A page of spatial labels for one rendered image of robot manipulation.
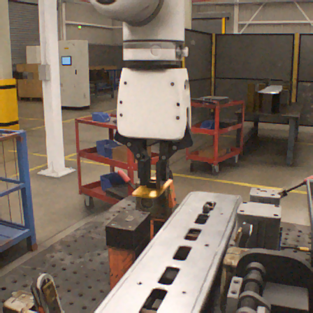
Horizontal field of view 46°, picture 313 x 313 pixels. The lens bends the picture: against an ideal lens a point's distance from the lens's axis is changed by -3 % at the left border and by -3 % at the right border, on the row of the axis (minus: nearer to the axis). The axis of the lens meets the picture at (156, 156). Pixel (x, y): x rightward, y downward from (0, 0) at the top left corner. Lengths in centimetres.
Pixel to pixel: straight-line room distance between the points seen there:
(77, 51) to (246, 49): 497
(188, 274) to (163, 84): 45
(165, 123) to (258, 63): 765
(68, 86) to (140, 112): 1073
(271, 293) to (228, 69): 785
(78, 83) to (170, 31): 1054
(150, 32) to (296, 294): 38
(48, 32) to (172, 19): 429
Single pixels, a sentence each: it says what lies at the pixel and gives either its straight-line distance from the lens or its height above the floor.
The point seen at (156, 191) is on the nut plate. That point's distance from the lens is 54.
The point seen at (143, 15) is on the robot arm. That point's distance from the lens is 47.
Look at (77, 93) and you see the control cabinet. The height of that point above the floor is 48.
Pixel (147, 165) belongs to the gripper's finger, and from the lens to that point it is 55.
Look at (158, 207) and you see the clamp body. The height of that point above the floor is 98.
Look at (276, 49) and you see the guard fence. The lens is 808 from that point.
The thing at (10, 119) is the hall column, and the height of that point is 29.
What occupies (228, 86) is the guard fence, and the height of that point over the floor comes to 88.
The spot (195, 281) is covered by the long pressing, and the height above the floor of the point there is 100.
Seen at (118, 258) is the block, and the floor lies 94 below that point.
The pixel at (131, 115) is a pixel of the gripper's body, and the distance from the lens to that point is 52.
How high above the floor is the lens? 144
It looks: 15 degrees down
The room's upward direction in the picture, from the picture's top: straight up
